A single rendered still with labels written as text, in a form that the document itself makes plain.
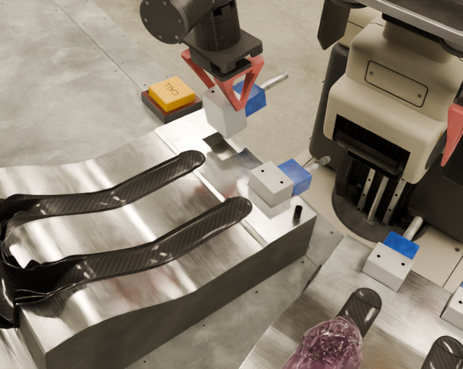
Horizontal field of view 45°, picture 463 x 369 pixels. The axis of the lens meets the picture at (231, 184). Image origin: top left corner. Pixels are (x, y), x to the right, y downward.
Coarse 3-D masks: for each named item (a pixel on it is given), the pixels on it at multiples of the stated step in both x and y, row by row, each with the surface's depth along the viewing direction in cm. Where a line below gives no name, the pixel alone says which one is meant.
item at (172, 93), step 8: (168, 80) 99; (176, 80) 100; (152, 88) 98; (160, 88) 98; (168, 88) 98; (176, 88) 98; (184, 88) 98; (152, 96) 98; (160, 96) 96; (168, 96) 96; (176, 96) 96; (184, 96) 97; (192, 96) 98; (160, 104) 97; (168, 104) 95; (176, 104) 96; (184, 104) 98
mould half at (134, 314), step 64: (192, 128) 83; (0, 192) 66; (64, 192) 71; (192, 192) 75; (64, 256) 61; (192, 256) 68; (256, 256) 70; (64, 320) 56; (128, 320) 59; (192, 320) 70
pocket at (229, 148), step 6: (204, 138) 82; (210, 138) 83; (216, 138) 84; (222, 138) 84; (210, 144) 84; (216, 144) 85; (222, 144) 85; (228, 144) 84; (234, 144) 83; (216, 150) 84; (222, 150) 84; (228, 150) 84; (234, 150) 83; (240, 150) 83; (222, 156) 83; (228, 156) 83
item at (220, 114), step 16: (272, 80) 79; (208, 96) 75; (224, 96) 75; (240, 96) 74; (256, 96) 76; (208, 112) 77; (224, 112) 74; (240, 112) 75; (224, 128) 76; (240, 128) 77
